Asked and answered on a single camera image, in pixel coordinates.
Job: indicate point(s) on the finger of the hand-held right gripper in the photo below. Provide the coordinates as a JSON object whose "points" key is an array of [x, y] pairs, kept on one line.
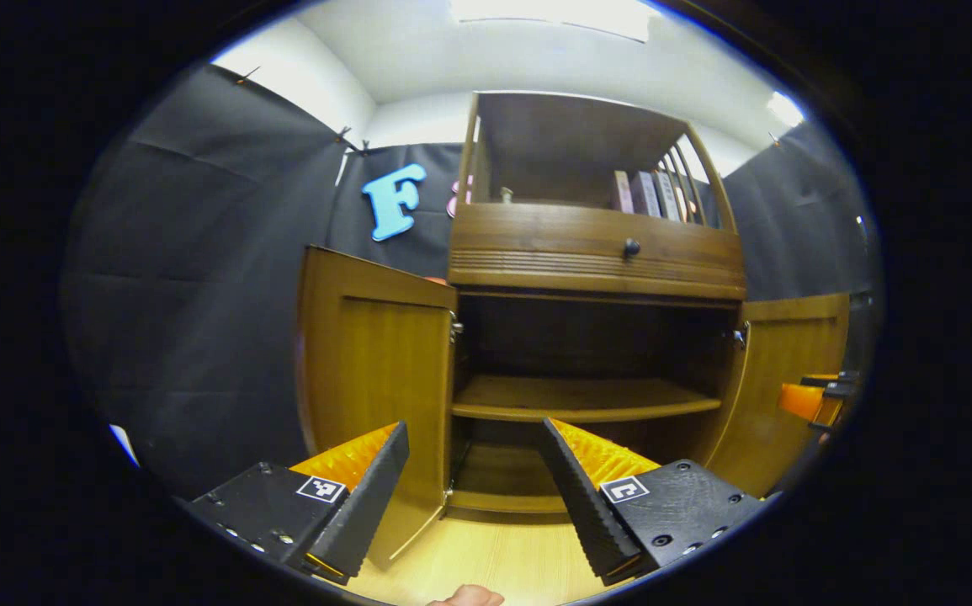
{"points": [[801, 400]]}

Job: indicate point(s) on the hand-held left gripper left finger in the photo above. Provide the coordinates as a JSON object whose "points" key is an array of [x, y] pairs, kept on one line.
{"points": [[368, 513]]}

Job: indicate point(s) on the small ceiling light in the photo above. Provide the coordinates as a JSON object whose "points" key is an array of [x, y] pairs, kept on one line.
{"points": [[786, 108]]}

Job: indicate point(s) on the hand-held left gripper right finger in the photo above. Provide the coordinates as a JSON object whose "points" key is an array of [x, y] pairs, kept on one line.
{"points": [[578, 505]]}

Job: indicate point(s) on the grey upright book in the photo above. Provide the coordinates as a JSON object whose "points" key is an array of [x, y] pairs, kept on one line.
{"points": [[666, 195]]}

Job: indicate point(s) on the pale lilac upright book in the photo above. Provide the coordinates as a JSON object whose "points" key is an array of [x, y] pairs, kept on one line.
{"points": [[645, 195]]}

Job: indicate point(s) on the wooden cabinet door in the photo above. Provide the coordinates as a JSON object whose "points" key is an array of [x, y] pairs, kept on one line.
{"points": [[376, 370], [788, 337]]}

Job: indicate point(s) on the wooden inner cabinet shelf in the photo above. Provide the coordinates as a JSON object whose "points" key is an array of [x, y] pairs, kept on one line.
{"points": [[578, 396]]}

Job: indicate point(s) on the wooden drawer with black knob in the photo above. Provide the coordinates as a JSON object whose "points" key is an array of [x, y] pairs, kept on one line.
{"points": [[536, 240]]}

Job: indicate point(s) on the black backdrop cloth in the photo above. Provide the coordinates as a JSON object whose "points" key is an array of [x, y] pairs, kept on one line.
{"points": [[199, 295]]}

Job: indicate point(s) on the large ceiling light panel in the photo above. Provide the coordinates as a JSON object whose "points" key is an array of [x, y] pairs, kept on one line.
{"points": [[553, 15]]}

